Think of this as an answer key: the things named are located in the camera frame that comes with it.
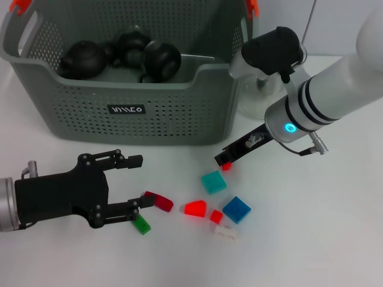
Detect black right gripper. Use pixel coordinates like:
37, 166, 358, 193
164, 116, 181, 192
214, 124, 273, 167

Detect dark red curved brick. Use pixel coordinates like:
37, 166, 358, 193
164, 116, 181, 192
144, 191, 174, 213

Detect right gripper silver cable plug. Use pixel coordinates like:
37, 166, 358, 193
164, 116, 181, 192
245, 134, 264, 149

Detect dark clay teapot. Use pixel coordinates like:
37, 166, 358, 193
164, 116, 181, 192
58, 39, 116, 81

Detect left gripper silver cable plug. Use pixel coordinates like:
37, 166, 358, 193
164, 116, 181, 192
20, 160, 39, 179

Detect glass teacup with black sleeve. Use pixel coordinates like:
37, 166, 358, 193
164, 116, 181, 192
138, 40, 183, 84
112, 25, 152, 71

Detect glass teapot with black lid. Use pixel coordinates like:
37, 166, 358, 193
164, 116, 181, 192
238, 41, 308, 120

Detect long white brick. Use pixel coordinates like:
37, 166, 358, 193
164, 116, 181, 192
214, 224, 240, 242

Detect grey-green perforated storage bin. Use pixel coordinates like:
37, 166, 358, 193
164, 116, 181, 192
0, 0, 259, 146

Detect blue square plate brick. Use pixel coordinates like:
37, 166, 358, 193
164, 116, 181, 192
222, 196, 252, 224

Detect right wrist silver cable connector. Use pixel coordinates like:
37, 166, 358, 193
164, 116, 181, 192
308, 133, 330, 155

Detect bright red slope brick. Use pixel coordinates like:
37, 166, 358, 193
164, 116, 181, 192
180, 200, 207, 218

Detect gripper silver cable plug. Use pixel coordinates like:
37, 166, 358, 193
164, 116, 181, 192
20, 160, 39, 179
245, 134, 264, 149

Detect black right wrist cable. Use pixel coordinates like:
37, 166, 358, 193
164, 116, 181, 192
279, 140, 315, 157

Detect teal square plate brick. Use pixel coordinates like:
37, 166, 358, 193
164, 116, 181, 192
200, 170, 227, 195

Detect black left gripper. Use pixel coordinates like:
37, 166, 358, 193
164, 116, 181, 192
14, 149, 156, 230

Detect green two-stud brick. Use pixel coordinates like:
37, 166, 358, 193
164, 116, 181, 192
133, 213, 152, 236

